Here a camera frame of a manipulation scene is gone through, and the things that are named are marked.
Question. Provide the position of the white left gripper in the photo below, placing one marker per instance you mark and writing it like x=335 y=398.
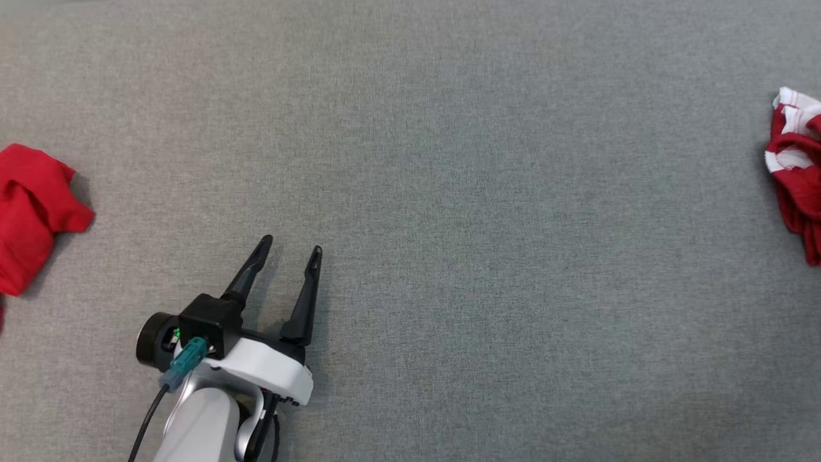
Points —
x=269 y=369

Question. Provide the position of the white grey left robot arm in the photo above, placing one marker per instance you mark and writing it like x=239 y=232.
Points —
x=199 y=423

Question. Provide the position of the plain red crumpled garment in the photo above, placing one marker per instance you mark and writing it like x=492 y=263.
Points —
x=32 y=212

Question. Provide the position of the red and white crumpled garment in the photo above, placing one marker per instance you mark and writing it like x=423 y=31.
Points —
x=798 y=173

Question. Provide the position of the teal left camera connector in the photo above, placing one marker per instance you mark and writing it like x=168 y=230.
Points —
x=186 y=362

